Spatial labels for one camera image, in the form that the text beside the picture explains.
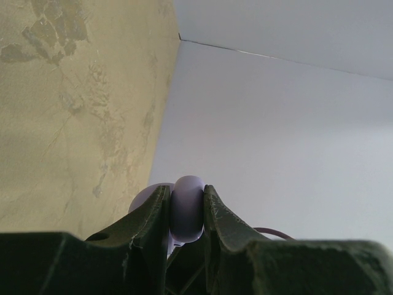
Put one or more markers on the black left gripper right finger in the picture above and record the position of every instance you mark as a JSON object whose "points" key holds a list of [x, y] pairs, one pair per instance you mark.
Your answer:
{"points": [[240, 260]]}

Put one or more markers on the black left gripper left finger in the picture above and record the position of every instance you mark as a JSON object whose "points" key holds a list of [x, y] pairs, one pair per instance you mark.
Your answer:
{"points": [[128, 257]]}

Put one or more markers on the purple charging case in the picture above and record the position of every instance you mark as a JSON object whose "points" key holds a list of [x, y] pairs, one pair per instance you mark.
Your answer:
{"points": [[186, 208]]}

